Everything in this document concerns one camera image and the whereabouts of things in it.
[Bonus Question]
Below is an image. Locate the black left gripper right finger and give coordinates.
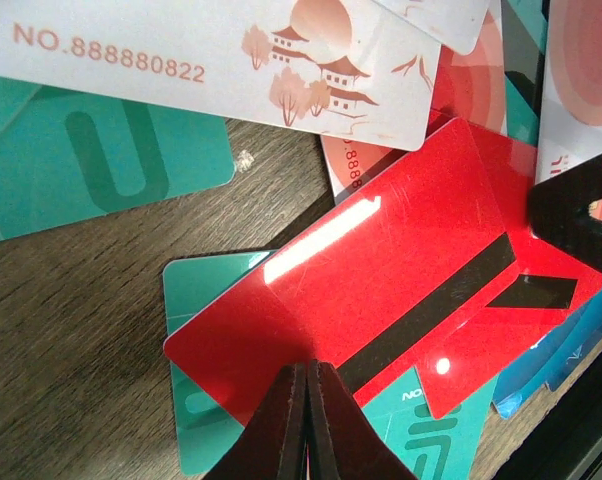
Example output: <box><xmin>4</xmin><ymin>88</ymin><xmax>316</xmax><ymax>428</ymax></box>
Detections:
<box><xmin>305</xmin><ymin>360</ymin><xmax>415</xmax><ymax>479</ymax></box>

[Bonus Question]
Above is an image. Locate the white card red circle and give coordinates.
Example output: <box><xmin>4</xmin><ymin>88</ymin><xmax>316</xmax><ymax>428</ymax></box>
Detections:
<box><xmin>535</xmin><ymin>0</ymin><xmax>602</xmax><ymax>183</ymax></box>

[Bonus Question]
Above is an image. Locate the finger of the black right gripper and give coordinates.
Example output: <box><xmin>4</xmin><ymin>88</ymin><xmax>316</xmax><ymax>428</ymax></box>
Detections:
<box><xmin>527</xmin><ymin>153</ymin><xmax>602</xmax><ymax>273</ymax></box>

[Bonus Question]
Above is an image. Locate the teal card left pile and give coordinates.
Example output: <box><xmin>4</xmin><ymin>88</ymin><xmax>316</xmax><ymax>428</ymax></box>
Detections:
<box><xmin>0</xmin><ymin>78</ymin><xmax>235</xmax><ymax>241</ymax></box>

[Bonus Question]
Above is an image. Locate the red card black stripe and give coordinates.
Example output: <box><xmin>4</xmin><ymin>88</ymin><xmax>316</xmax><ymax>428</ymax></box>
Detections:
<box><xmin>164</xmin><ymin>119</ymin><xmax>520</xmax><ymax>423</ymax></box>

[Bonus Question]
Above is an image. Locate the white card pagoda print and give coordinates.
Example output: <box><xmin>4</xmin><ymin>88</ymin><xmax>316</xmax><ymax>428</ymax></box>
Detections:
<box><xmin>0</xmin><ymin>1</ymin><xmax>440</xmax><ymax>151</ymax></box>

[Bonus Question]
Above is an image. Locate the teal card front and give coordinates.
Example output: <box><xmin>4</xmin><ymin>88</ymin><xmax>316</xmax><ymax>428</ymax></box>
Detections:
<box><xmin>162</xmin><ymin>251</ymin><xmax>496</xmax><ymax>479</ymax></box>

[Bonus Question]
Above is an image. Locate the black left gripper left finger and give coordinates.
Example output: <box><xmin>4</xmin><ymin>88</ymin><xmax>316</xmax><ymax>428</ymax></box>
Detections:
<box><xmin>205</xmin><ymin>363</ymin><xmax>307</xmax><ymax>480</ymax></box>

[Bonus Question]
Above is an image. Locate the blue card front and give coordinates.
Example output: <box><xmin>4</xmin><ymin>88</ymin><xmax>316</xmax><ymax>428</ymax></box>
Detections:
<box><xmin>493</xmin><ymin>290</ymin><xmax>602</xmax><ymax>419</ymax></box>

